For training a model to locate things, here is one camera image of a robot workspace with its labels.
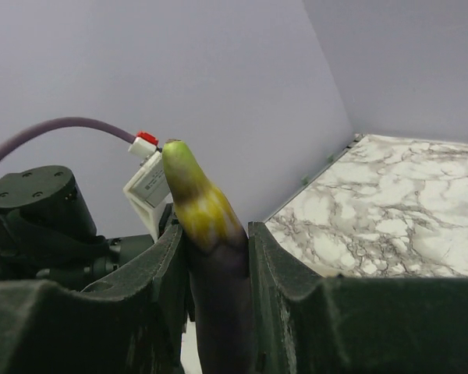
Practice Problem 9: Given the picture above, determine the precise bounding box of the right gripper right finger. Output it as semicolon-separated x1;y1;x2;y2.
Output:
248;222;468;373

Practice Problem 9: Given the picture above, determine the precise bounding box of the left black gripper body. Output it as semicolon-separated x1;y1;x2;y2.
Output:
0;165;157;291

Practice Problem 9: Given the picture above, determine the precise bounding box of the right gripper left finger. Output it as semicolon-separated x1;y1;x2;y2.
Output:
0;224;187;373

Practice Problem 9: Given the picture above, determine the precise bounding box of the purple toy eggplant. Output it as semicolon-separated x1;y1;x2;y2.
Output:
162;139;255;373

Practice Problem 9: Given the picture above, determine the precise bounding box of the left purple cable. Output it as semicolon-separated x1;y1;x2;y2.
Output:
0;116;137;178

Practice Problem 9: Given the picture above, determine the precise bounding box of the aluminium rail left edge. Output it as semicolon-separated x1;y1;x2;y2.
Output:
300;133;364;188

